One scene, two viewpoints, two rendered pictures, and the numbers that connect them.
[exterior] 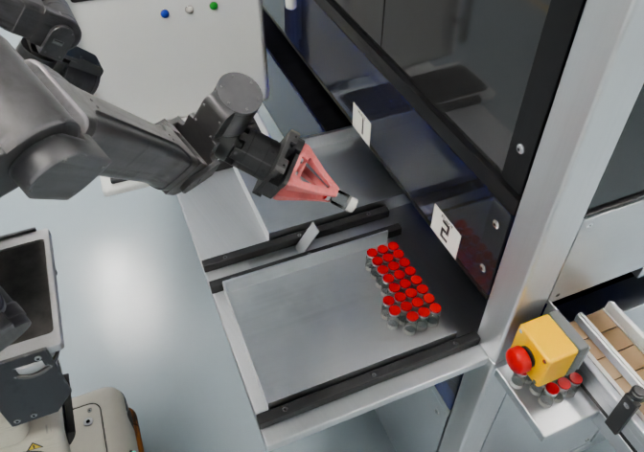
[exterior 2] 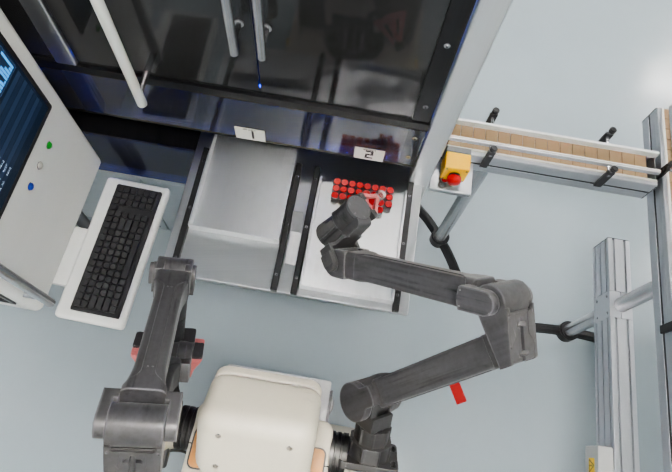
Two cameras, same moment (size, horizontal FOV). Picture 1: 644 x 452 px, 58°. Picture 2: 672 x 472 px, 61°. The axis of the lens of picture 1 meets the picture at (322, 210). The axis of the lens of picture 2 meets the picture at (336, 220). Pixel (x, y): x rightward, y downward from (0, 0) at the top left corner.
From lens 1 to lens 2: 98 cm
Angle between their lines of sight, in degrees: 41
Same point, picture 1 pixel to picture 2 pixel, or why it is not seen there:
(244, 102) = (364, 209)
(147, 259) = (60, 342)
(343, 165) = (239, 161)
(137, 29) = (23, 216)
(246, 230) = (256, 250)
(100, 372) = not seen: hidden behind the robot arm
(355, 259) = (323, 205)
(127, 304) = (97, 376)
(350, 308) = not seen: hidden behind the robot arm
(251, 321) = (330, 283)
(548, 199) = (452, 119)
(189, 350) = not seen: hidden behind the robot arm
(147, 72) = (42, 234)
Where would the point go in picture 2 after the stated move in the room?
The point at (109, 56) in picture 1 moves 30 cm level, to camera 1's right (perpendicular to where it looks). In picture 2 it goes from (20, 253) to (100, 165)
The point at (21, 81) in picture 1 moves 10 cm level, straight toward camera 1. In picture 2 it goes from (514, 285) to (577, 287)
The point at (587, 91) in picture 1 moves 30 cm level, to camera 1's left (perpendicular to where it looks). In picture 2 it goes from (469, 79) to (403, 182)
